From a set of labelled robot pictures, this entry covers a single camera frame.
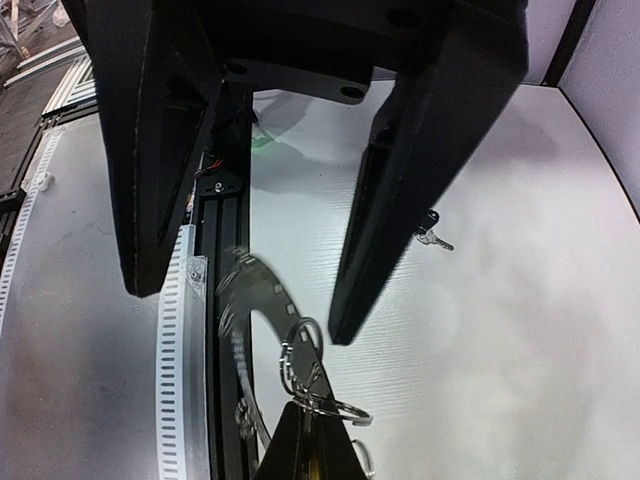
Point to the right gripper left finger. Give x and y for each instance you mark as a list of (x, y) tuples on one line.
[(282, 459)]

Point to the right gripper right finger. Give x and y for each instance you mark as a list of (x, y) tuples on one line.
[(327, 438)]

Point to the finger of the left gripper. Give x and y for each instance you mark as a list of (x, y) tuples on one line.
[(422, 136), (157, 84)]

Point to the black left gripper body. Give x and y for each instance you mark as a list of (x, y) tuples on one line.
[(208, 40)]

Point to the round metal keyring disc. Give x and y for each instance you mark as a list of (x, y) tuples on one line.
[(252, 286)]

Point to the yellow head key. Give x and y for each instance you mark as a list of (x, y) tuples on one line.
[(313, 468)]

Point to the white slotted cable duct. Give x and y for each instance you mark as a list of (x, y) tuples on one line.
[(96, 383)]

